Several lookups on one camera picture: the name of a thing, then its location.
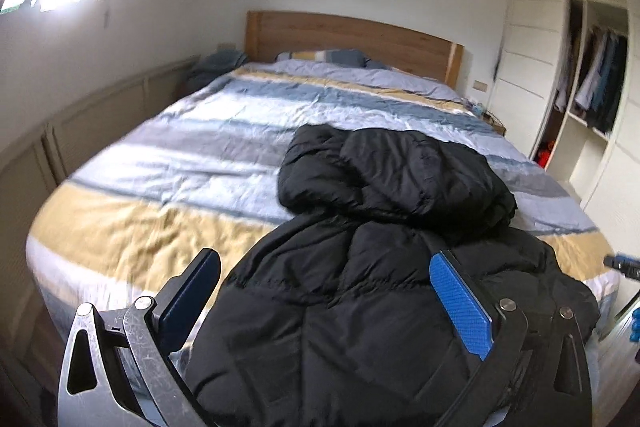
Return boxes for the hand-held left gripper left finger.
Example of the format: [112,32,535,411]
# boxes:
[57,248,222,427]

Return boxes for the striped pillow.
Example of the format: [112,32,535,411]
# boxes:
[276,49,369,68]

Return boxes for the striped duvet bed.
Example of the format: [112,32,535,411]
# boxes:
[25,59,622,427]

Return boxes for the person's right hand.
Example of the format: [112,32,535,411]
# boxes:
[626,296,640,347]

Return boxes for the dark grey cushion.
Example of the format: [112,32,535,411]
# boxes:
[187,50,249,84]

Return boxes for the red item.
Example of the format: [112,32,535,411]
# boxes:
[534,138,557,168]

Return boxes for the hanging clothes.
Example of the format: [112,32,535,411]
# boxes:
[554,23,629,136]

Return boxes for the wooden headboard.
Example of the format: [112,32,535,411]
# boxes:
[245,10,464,88]

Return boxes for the white wardrobe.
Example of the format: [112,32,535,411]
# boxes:
[492,0,640,260]

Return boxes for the low beige wall cabinet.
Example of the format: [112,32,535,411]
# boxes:
[0,56,202,210]

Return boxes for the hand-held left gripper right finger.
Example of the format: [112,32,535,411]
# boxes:
[429,249,594,427]

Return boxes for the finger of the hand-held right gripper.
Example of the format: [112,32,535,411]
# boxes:
[603,253,640,279]

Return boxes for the black puffer coat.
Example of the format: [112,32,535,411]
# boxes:
[182,124,602,427]

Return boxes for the wooden nightstand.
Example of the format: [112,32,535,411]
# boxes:
[481,111,508,138]

